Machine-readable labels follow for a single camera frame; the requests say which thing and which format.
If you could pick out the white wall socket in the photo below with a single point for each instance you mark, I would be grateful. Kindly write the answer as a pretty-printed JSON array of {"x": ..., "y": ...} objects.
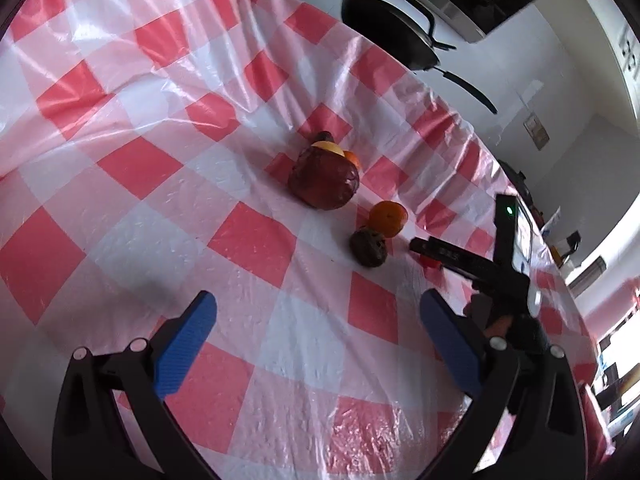
[{"x": 629, "y": 47}]

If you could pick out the dark red wrinkled fruit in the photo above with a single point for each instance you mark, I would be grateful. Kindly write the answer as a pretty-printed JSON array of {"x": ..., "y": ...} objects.
[{"x": 325, "y": 182}]

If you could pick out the yellow striped pepino melon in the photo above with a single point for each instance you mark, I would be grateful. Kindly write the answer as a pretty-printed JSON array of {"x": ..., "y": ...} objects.
[{"x": 327, "y": 147}]

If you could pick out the black pan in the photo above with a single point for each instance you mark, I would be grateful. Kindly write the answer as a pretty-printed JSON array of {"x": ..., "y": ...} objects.
[{"x": 515, "y": 175}]

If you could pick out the large orange mandarin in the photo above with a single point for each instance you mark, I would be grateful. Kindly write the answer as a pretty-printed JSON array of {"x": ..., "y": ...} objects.
[{"x": 387, "y": 216}]

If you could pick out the small orange mandarin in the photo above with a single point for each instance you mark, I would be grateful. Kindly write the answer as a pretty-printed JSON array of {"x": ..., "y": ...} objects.
[{"x": 353, "y": 159}]

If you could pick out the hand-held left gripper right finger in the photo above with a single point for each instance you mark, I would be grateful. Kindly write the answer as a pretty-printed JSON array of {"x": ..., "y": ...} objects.
[{"x": 450, "y": 345}]

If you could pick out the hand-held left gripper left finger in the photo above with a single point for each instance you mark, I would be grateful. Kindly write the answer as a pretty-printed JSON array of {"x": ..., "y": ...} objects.
[{"x": 185, "y": 345}]

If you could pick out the small red tomato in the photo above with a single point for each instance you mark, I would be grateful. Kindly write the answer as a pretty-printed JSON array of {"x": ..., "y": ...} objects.
[{"x": 431, "y": 262}]

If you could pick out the white carton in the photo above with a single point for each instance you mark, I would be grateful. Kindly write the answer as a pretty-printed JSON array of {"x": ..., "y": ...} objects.
[{"x": 552, "y": 220}]

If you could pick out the red white checked plastic tablecloth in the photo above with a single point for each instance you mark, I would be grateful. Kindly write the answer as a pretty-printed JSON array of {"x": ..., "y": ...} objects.
[{"x": 200, "y": 210}]

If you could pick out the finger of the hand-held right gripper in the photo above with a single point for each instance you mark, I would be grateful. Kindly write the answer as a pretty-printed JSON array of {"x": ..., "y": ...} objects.
[{"x": 450, "y": 256}]

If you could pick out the beige wall socket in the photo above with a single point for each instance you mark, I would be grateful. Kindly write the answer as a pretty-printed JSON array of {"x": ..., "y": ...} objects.
[{"x": 537, "y": 130}]

